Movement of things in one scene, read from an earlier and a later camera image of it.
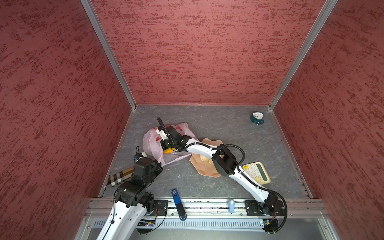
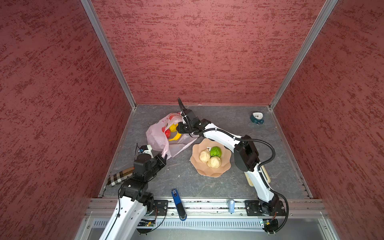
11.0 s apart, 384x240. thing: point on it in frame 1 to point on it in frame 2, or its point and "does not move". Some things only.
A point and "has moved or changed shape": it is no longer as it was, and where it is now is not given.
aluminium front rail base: x=300 y=216 does not move
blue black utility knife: x=179 y=207 does not move
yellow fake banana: x=169 y=150 has moved or changed shape
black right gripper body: x=168 y=143 to x=186 y=127
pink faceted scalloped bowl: x=205 y=168 does not move
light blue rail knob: x=231 y=206 does not move
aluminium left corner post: x=89 y=8 does not move
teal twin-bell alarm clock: x=257 y=117 does not move
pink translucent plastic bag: x=152 y=144 has moved or changed shape
